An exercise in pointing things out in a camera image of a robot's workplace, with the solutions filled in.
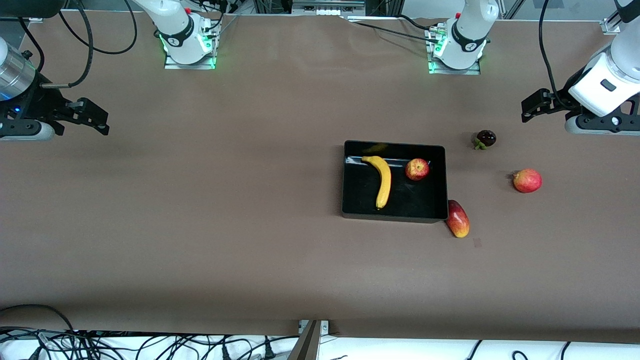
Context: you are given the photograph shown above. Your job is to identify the red yellow mango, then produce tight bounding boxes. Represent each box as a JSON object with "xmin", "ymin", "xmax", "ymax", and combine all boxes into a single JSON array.
[{"xmin": 446, "ymin": 199, "xmax": 471, "ymax": 239}]

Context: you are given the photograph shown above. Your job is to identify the grey metal post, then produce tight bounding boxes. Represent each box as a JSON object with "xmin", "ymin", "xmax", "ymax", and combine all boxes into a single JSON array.
[{"xmin": 286, "ymin": 320, "xmax": 322, "ymax": 360}]

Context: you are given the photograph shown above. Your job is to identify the thin black cable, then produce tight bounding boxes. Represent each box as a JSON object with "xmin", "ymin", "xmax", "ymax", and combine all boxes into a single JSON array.
[{"xmin": 17, "ymin": 17, "xmax": 47, "ymax": 73}]

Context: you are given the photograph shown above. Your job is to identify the yellow banana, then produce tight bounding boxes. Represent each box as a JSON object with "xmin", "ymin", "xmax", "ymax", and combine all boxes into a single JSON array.
[{"xmin": 361, "ymin": 155, "xmax": 392, "ymax": 211}]

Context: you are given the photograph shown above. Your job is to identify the thick black cable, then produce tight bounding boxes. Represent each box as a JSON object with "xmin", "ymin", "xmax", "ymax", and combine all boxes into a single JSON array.
[{"xmin": 40, "ymin": 0, "xmax": 96, "ymax": 90}]

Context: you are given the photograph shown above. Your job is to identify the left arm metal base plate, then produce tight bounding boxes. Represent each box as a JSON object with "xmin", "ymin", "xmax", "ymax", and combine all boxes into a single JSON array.
[{"xmin": 427, "ymin": 25, "xmax": 482, "ymax": 76}]

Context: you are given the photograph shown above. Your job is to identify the small red yellow apple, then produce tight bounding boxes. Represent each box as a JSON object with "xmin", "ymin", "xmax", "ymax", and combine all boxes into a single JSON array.
[{"xmin": 405, "ymin": 158, "xmax": 430, "ymax": 182}]

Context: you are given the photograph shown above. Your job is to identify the arched black cable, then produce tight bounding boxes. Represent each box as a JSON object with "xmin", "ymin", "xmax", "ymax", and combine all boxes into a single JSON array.
[{"xmin": 0, "ymin": 303, "xmax": 77, "ymax": 333}]

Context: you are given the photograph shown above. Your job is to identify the looped black cable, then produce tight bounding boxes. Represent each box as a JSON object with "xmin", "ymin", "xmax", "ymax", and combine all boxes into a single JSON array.
[{"xmin": 56, "ymin": 0, "xmax": 139, "ymax": 56}]

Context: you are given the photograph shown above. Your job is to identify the dark purple mangosteen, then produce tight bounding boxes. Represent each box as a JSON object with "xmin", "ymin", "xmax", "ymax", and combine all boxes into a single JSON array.
[{"xmin": 473, "ymin": 129, "xmax": 498, "ymax": 151}]

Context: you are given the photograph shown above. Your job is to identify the silver metal bracket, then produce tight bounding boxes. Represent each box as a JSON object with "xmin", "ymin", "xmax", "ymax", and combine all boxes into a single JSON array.
[{"xmin": 298, "ymin": 319, "xmax": 330, "ymax": 335}]

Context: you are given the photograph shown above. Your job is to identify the aluminium frame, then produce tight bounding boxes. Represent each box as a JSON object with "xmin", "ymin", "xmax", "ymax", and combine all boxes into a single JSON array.
[{"xmin": 252, "ymin": 0, "xmax": 403, "ymax": 17}]

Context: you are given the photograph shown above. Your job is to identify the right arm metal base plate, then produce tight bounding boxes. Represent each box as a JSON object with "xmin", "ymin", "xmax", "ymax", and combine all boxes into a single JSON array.
[{"xmin": 163, "ymin": 19, "xmax": 218, "ymax": 70}]

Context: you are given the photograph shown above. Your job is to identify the black plastic box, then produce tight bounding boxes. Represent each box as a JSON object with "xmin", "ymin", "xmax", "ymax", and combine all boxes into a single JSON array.
[{"xmin": 341, "ymin": 140, "xmax": 449, "ymax": 224}]

